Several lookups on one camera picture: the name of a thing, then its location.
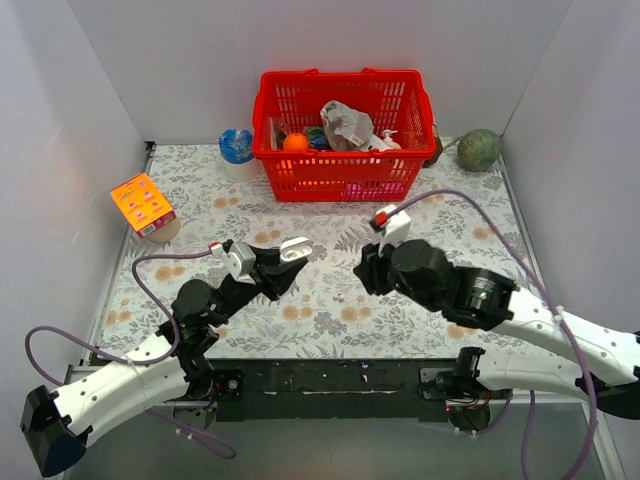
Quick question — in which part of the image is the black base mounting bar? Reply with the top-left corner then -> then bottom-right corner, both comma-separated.
171,344 -> 492,432

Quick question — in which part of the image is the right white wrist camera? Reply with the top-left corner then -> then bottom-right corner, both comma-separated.
370,204 -> 411,257

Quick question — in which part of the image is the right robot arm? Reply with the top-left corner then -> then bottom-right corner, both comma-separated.
353,240 -> 639,420

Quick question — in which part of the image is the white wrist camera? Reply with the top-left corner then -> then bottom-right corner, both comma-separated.
209,240 -> 256,285
370,204 -> 411,257

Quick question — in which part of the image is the crumpled grey plastic bag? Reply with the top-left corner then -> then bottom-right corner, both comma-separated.
320,100 -> 374,151

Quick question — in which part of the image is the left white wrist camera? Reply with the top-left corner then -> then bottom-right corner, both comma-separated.
209,240 -> 256,285

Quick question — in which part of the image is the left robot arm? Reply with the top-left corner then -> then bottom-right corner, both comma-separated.
20,237 -> 312,477

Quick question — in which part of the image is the green blue item in basket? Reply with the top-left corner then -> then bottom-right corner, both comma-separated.
305,126 -> 331,151

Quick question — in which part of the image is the brown object behind basket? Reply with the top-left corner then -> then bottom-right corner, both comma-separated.
421,124 -> 445,169

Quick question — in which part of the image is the orange fruit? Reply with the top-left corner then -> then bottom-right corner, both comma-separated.
282,133 -> 309,152

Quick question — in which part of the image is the white pump bottle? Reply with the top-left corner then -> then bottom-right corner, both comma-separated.
367,129 -> 401,151

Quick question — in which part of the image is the white earbud charging case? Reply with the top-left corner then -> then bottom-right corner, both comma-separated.
279,237 -> 313,263

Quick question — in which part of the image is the beige round container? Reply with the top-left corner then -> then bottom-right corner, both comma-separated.
144,218 -> 181,243

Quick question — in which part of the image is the orange snack box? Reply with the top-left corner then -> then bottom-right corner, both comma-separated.
110,173 -> 177,238

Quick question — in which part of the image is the blue lidded white cup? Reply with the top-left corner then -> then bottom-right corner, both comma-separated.
218,129 -> 259,182

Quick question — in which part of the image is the green melon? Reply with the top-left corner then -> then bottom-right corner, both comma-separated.
457,129 -> 502,172

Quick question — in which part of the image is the floral patterned table mat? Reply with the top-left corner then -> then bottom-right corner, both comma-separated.
95,145 -> 541,358

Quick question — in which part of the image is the red plastic shopping basket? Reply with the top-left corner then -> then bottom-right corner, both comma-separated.
253,68 -> 436,203

